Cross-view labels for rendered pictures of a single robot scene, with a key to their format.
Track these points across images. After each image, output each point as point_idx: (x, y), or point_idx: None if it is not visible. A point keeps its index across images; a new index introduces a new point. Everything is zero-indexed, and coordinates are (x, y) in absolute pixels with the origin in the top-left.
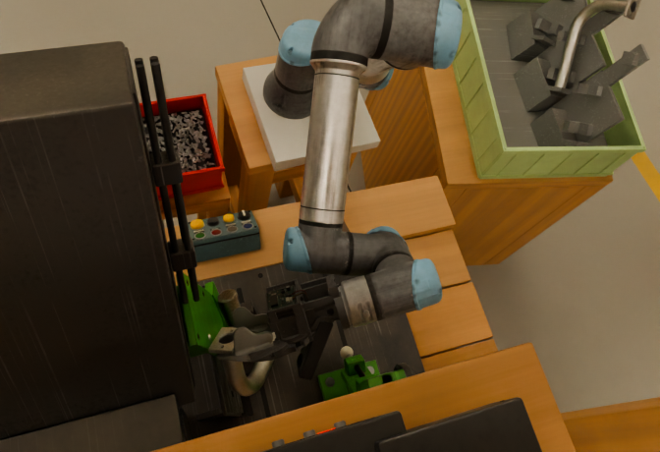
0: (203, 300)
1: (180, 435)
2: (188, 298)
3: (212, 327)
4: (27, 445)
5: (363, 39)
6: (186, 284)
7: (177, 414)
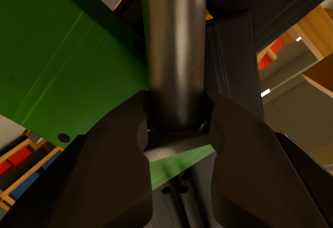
0: (78, 134)
1: (319, 4)
2: (173, 177)
3: (83, 85)
4: None
5: None
6: (154, 185)
7: (284, 31)
